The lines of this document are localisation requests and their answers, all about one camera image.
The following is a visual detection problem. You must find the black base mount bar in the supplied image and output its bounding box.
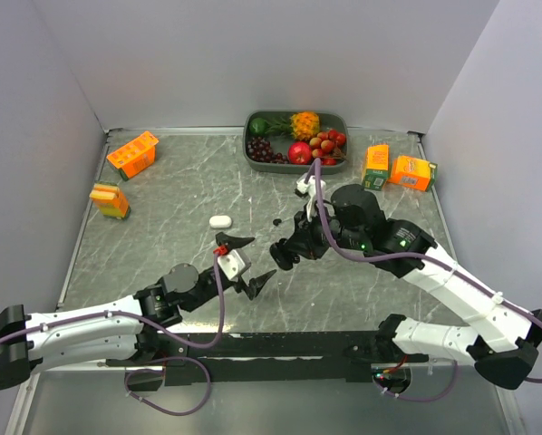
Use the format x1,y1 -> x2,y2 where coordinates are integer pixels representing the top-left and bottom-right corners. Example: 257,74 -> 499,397
106,331 -> 429,386

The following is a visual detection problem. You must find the red apple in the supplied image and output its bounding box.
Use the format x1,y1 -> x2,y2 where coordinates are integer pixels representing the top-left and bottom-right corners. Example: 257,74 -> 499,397
287,141 -> 313,165

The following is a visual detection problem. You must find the purple cable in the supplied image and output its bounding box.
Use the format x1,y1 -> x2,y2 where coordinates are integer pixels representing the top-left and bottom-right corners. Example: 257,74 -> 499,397
306,158 -> 542,403
0,251 -> 227,416

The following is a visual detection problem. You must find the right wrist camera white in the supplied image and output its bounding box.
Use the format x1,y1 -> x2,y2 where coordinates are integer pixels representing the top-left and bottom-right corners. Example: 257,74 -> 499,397
295,174 -> 317,222

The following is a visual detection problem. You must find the dark grape bunch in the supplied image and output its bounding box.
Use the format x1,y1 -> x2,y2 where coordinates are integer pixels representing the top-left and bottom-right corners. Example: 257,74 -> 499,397
246,137 -> 289,164

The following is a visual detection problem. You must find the orange carton far right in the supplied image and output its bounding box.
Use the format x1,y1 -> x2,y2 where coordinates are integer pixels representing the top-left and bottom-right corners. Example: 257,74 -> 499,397
388,155 -> 438,191

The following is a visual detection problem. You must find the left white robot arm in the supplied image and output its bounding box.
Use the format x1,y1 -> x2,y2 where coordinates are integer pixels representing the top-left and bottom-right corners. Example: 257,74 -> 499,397
0,233 -> 275,391

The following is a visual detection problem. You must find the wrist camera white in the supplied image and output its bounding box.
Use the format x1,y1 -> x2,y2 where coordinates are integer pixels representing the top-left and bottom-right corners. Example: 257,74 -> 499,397
213,246 -> 251,282
295,174 -> 317,222

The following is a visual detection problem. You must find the orange juice carton far left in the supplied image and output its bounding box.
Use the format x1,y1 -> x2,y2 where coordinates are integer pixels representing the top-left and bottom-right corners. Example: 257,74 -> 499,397
106,131 -> 159,181

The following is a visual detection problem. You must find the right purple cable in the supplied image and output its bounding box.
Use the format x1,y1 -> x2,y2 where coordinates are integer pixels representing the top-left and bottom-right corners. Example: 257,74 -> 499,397
306,158 -> 542,403

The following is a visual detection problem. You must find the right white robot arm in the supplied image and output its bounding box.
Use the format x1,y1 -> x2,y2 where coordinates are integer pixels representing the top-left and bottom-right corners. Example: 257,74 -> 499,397
270,178 -> 542,390

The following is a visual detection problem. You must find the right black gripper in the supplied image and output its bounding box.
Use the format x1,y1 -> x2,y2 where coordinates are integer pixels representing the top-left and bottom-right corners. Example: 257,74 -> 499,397
284,200 -> 367,259

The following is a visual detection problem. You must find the white earbud charging case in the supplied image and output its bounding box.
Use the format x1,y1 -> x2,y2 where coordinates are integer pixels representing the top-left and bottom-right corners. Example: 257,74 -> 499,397
208,215 -> 233,229

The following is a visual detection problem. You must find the green yellow carton right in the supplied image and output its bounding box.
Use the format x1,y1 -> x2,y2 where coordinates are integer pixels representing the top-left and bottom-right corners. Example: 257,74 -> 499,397
362,143 -> 390,191

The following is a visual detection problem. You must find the yellow orange carton left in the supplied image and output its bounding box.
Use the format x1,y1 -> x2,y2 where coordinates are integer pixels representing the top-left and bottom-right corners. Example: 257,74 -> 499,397
89,183 -> 131,220

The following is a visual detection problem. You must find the orange pineapple toy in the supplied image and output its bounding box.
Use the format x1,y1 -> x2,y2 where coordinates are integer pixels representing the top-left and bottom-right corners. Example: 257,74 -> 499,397
266,111 -> 321,141

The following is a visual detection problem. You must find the grey fruit tray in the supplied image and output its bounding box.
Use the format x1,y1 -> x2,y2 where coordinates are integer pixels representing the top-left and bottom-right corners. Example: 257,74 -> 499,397
243,110 -> 349,175

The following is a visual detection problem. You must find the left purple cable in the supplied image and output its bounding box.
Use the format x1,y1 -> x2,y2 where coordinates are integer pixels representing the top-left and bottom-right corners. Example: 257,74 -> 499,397
0,251 -> 227,416

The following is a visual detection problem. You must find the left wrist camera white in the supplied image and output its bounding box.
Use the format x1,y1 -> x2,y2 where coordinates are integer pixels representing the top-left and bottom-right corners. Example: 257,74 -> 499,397
213,246 -> 251,282

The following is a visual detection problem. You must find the red lychee bunch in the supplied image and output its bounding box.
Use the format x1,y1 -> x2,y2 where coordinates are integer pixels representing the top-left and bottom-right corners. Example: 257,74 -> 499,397
308,129 -> 347,166

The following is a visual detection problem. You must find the green lime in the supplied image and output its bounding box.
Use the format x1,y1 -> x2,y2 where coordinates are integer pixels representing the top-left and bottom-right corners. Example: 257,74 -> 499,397
248,117 -> 267,137

